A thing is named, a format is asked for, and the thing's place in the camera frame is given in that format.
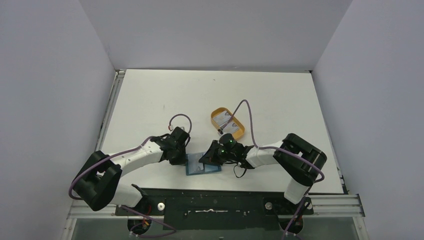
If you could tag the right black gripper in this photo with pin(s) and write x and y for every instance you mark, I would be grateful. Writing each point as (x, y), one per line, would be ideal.
(210, 156)

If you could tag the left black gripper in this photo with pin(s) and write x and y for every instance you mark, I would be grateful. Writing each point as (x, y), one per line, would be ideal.
(181, 161)

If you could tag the blue leather card holder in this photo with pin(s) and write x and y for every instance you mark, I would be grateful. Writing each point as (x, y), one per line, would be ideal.
(208, 169)

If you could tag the yellow oval tray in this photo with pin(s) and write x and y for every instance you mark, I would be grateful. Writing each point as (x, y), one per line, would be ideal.
(237, 135)

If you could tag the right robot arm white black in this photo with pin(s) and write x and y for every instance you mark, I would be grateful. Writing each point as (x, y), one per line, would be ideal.
(299, 158)

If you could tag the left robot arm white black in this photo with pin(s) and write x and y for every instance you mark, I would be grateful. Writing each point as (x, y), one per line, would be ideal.
(98, 183)

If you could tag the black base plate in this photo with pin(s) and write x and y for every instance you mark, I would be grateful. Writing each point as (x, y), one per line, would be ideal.
(217, 210)

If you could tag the aluminium frame rail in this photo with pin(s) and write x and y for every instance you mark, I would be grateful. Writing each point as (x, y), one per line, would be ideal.
(116, 85)

